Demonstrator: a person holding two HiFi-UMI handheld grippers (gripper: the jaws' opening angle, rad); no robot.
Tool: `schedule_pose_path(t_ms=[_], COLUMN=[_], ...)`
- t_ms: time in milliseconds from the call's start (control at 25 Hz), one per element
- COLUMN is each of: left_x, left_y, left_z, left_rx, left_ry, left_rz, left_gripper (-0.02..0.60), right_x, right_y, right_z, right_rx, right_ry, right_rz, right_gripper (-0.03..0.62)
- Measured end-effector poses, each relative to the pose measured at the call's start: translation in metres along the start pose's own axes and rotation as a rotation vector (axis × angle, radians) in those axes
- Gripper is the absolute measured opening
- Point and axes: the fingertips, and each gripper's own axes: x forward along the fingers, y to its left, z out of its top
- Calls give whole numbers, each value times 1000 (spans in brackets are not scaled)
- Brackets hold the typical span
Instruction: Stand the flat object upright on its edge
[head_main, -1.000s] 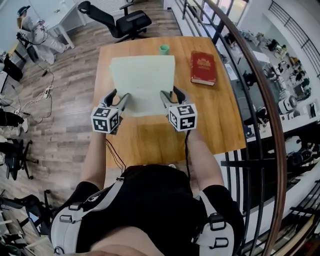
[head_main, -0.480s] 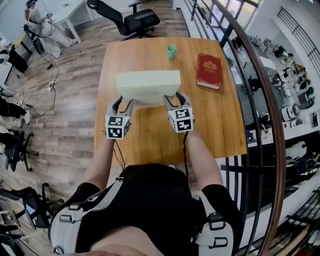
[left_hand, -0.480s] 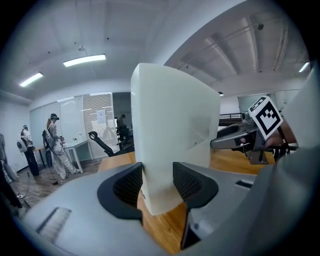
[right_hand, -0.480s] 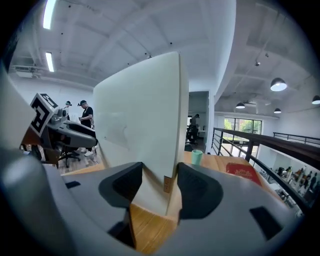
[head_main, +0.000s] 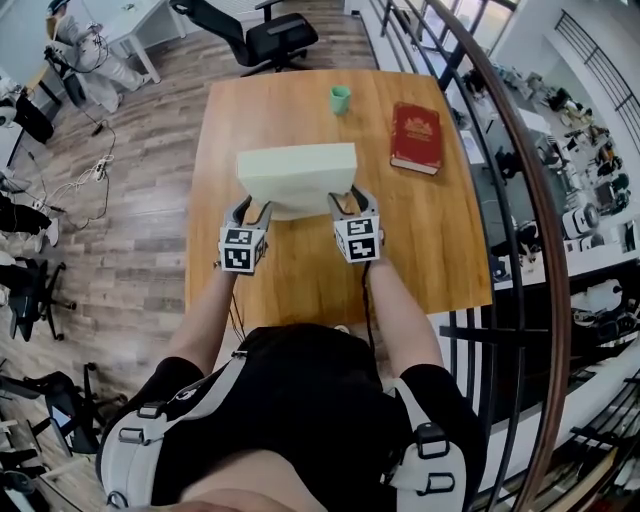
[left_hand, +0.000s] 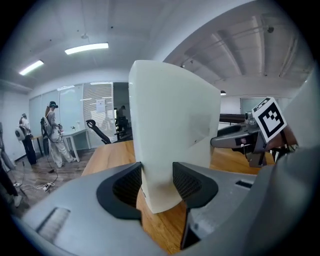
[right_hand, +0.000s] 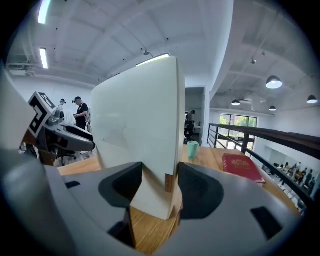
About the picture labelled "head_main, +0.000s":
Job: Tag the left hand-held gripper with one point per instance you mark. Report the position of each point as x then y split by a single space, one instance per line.
244 252

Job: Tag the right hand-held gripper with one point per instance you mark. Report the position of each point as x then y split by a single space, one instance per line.
359 240

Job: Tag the cream object book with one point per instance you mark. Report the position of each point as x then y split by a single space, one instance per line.
297 172

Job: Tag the person's right forearm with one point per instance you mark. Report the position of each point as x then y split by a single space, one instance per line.
400 320

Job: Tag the person's left forearm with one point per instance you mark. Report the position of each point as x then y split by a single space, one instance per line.
202 320

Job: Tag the red hardcover book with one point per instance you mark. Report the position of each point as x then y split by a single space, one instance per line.
417 137

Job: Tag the green cup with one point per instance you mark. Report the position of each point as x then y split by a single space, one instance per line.
340 100

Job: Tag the white power strip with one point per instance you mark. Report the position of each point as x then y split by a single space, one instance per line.
101 169

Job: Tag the black metal railing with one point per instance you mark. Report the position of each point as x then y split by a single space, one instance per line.
480 320

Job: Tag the black office chair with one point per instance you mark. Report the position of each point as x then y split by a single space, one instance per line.
260 35

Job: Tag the person's black shirt torso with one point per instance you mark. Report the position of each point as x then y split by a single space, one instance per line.
295 400

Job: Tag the brown wooden handrail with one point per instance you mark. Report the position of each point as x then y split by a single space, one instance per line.
542 250

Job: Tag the white table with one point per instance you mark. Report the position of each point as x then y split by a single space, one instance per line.
142 30

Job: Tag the black swivel chair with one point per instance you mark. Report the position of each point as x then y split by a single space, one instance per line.
35 295

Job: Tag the grey harness vest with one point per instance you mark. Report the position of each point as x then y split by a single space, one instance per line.
430 450

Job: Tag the black chair with tablet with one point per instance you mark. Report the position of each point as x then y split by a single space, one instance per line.
65 410

